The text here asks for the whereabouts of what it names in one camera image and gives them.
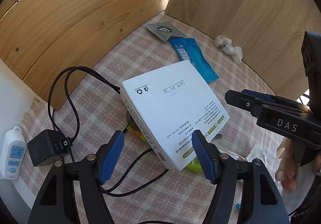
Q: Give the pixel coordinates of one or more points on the blue plastic packet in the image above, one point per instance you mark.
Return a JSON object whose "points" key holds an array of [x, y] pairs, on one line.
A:
{"points": [[188, 49]]}

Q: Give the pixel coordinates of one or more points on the green yellow packet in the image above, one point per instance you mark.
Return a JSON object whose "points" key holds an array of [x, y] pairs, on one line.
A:
{"points": [[194, 165]]}

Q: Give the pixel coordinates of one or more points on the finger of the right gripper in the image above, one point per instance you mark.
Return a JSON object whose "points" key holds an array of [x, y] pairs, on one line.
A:
{"points": [[265, 97], [246, 102]]}

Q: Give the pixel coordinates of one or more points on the crumpled white tissue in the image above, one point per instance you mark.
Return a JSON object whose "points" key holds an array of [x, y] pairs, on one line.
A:
{"points": [[225, 44]]}

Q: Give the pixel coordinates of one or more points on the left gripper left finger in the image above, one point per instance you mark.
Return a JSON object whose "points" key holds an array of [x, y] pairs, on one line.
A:
{"points": [[56, 202]]}

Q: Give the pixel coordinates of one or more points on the pink plaid tablecloth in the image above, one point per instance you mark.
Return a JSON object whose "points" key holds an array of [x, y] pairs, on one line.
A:
{"points": [[144, 189]]}

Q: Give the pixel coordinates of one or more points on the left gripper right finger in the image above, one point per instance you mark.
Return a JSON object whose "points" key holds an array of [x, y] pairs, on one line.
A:
{"points": [[261, 201]]}

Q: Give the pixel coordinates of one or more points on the white cardboard box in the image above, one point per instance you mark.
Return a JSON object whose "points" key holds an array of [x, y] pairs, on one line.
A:
{"points": [[167, 105]]}

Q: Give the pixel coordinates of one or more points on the grey foil sachet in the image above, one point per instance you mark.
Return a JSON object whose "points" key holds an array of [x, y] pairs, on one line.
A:
{"points": [[165, 31]]}

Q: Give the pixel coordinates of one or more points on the white power strip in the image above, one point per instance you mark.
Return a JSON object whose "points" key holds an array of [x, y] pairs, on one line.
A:
{"points": [[12, 153]]}

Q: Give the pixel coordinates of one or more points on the light wooden board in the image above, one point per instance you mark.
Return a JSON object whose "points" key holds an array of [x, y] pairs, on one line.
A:
{"points": [[270, 33]]}

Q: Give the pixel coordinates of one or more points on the clear plastic wrapper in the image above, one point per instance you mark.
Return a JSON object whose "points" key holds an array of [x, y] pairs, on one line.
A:
{"points": [[257, 152]]}

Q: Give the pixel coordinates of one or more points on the pine wooden panel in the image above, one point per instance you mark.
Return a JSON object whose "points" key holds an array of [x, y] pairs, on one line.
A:
{"points": [[40, 38]]}

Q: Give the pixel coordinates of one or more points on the right hand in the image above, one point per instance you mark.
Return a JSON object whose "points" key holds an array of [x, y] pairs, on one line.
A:
{"points": [[288, 170]]}

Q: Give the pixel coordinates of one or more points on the black power adapter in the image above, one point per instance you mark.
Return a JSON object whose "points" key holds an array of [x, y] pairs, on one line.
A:
{"points": [[46, 148]]}

